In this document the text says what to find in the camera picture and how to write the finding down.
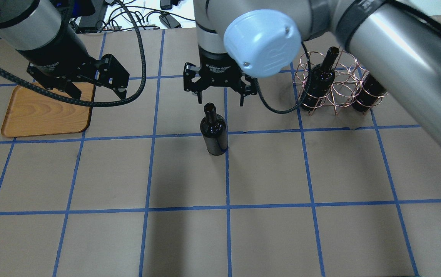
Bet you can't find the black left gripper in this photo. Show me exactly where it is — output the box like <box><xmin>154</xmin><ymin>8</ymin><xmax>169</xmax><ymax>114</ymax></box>
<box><xmin>26</xmin><ymin>25</ymin><xmax>130</xmax><ymax>100</ymax></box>

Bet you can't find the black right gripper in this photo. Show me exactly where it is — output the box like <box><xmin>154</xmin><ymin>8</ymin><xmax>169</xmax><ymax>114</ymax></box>
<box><xmin>182</xmin><ymin>48</ymin><xmax>257</xmax><ymax>107</ymax></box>

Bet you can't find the dark wine bottle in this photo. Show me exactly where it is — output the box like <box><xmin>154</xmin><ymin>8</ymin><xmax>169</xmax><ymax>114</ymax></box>
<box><xmin>200</xmin><ymin>102</ymin><xmax>228</xmax><ymax>156</ymax></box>
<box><xmin>351</xmin><ymin>73</ymin><xmax>387</xmax><ymax>113</ymax></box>
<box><xmin>300</xmin><ymin>46</ymin><xmax>339</xmax><ymax>112</ymax></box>

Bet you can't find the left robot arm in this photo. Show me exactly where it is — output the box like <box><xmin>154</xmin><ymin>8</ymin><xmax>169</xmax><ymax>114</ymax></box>
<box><xmin>0</xmin><ymin>0</ymin><xmax>129</xmax><ymax>101</ymax></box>

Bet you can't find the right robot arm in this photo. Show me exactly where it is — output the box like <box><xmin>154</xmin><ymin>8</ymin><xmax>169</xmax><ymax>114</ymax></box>
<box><xmin>194</xmin><ymin>0</ymin><xmax>441</xmax><ymax>146</ymax></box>

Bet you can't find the wooden tray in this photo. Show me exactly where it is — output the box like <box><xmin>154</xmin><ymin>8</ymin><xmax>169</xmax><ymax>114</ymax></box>
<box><xmin>0</xmin><ymin>85</ymin><xmax>92</xmax><ymax>137</ymax></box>

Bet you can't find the black power adapter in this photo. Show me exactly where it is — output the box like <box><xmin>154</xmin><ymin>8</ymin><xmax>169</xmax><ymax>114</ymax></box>
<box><xmin>159</xmin><ymin>13</ymin><xmax>182</xmax><ymax>29</ymax></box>

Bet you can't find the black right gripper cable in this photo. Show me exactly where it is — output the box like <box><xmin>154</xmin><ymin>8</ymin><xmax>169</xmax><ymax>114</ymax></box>
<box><xmin>255</xmin><ymin>40</ymin><xmax>313</xmax><ymax>115</ymax></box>

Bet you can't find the black braided left cable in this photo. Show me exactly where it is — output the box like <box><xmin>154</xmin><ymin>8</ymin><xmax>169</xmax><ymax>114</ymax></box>
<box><xmin>0</xmin><ymin>0</ymin><xmax>147</xmax><ymax>107</ymax></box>

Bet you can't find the copper wire bottle basket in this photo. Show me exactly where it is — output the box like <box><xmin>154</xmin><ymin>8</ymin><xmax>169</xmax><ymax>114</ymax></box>
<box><xmin>293</xmin><ymin>49</ymin><xmax>389</xmax><ymax>115</ymax></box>

